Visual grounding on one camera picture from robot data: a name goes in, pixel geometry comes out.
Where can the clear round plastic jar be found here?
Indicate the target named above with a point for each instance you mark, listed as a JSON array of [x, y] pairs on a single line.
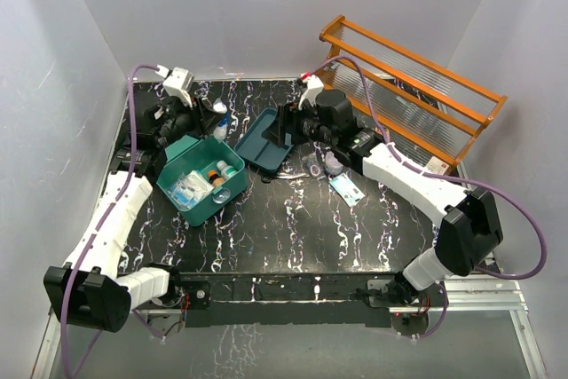
[[332, 165]]

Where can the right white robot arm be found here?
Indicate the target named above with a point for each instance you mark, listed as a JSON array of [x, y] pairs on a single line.
[[468, 225]]

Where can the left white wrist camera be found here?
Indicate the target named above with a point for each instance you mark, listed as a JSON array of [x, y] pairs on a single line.
[[177, 83]]

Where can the orange wooden shelf rack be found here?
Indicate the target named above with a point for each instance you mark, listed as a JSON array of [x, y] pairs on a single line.
[[426, 109]]

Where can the black front base bar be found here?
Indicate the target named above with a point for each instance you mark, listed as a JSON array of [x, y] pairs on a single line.
[[219, 299]]

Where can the green medicine kit box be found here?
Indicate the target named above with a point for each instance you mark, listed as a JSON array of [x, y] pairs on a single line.
[[189, 154]]

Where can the aluminium frame rail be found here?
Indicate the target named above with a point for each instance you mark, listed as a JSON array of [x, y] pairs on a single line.
[[483, 331]]

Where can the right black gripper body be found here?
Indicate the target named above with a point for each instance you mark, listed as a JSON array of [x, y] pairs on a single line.
[[305, 127]]

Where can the bagged tape roll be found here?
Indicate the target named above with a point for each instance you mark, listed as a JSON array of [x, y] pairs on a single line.
[[312, 164]]

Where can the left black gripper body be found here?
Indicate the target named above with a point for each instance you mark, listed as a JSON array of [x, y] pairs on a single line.
[[183, 121]]

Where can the white green medicine bottle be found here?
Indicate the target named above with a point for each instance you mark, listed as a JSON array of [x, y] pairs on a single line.
[[227, 170]]

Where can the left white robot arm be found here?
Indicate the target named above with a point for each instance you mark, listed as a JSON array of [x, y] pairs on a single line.
[[86, 290]]

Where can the orange cap medicine bottle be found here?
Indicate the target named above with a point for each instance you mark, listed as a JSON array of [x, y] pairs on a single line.
[[215, 179]]

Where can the blue white bandage packet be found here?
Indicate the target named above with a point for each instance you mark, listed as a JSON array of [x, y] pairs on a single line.
[[189, 190]]

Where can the blue white mask packet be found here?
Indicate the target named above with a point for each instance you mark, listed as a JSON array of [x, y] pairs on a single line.
[[347, 190]]

